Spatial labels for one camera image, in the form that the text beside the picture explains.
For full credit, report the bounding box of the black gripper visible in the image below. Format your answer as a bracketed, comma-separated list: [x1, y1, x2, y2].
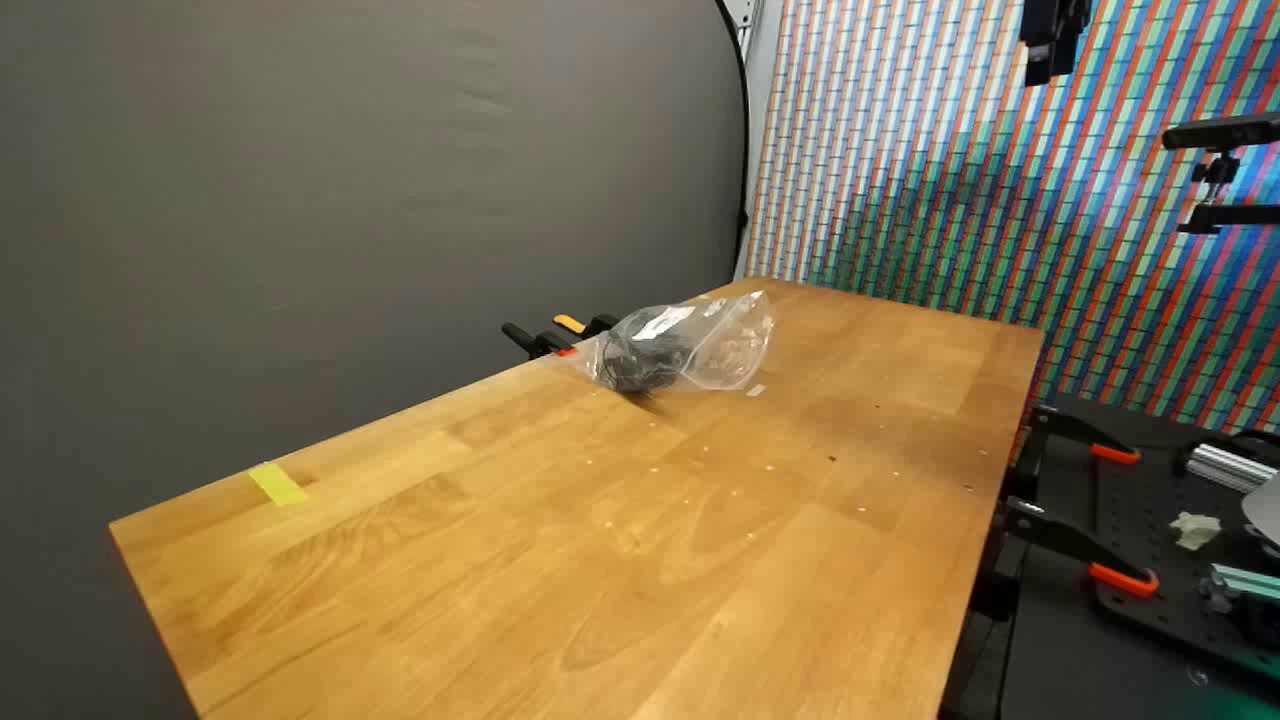
[1020, 0, 1100, 90]

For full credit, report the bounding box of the clear plastic bag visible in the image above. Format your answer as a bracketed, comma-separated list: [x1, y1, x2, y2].
[579, 289, 778, 400]

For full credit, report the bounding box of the grey round robot base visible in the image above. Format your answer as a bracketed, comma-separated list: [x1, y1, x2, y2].
[1237, 476, 1280, 551]

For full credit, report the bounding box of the silver aluminium extrusion bar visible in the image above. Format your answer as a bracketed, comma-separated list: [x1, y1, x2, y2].
[1181, 442, 1280, 496]

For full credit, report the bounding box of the small white plastic piece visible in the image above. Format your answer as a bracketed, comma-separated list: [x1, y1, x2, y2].
[1169, 508, 1223, 557]

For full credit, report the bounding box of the teal aluminium extrusion bar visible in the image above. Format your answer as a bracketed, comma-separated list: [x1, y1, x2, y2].
[1205, 562, 1280, 619]

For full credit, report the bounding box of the black clamp orange tip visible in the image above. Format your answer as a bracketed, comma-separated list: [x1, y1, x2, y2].
[500, 319, 579, 365]

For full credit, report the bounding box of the grey fabric backdrop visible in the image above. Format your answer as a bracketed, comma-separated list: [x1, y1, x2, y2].
[0, 0, 750, 720]

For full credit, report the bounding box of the yellow tape strip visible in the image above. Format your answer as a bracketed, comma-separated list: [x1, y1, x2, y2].
[243, 462, 315, 512]

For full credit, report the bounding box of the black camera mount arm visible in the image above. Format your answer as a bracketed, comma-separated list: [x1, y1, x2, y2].
[1155, 111, 1280, 242]

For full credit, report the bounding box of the white backdrop frame pole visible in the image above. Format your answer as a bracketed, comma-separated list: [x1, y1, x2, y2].
[714, 0, 782, 280]

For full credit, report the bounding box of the black clamp orange handle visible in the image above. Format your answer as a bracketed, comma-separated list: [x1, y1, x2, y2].
[1003, 496, 1165, 603]
[1033, 404, 1149, 471]

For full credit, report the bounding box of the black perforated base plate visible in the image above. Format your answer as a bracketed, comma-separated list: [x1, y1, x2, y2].
[1022, 396, 1280, 688]

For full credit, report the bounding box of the black clamp yellow handle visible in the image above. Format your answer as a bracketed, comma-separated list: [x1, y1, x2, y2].
[549, 310, 618, 340]

